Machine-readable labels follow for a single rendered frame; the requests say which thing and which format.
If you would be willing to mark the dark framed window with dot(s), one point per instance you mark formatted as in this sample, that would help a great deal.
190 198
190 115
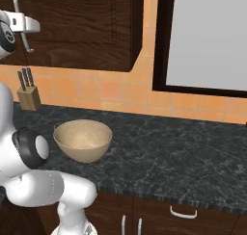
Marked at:
205 36

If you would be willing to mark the wooden knife block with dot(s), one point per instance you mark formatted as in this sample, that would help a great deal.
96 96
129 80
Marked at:
29 97

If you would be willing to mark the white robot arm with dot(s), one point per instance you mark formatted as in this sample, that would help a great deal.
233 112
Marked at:
32 187

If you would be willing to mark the dark wood wall cabinet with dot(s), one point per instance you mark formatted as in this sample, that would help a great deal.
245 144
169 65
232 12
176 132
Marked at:
136 27

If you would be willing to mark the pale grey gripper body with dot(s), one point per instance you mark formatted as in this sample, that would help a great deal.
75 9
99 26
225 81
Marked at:
31 25

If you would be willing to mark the dark wood base cabinet door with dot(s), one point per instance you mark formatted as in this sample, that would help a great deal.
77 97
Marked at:
109 216

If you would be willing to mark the dark wood drawer front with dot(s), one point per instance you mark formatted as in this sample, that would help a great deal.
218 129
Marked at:
193 224

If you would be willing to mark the dark wood wall cabinet door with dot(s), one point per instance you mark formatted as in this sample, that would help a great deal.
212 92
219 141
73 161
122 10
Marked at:
77 27

